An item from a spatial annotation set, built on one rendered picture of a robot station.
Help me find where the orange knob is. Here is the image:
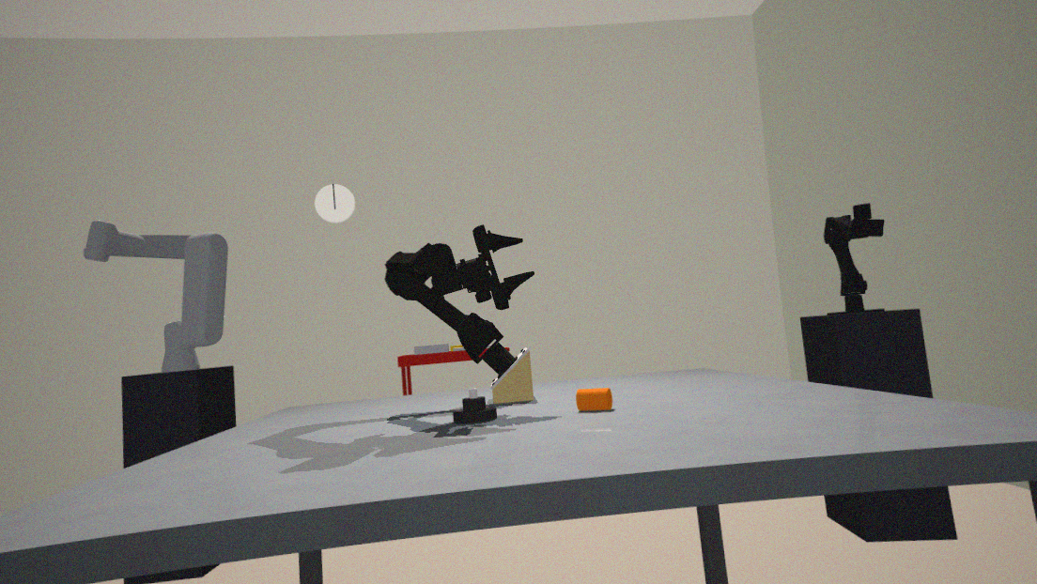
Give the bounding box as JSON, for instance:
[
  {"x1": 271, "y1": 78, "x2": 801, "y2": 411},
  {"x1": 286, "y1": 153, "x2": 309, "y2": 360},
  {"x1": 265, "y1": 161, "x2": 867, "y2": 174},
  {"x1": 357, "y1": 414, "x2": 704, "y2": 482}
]
[{"x1": 576, "y1": 388, "x2": 611, "y2": 411}]

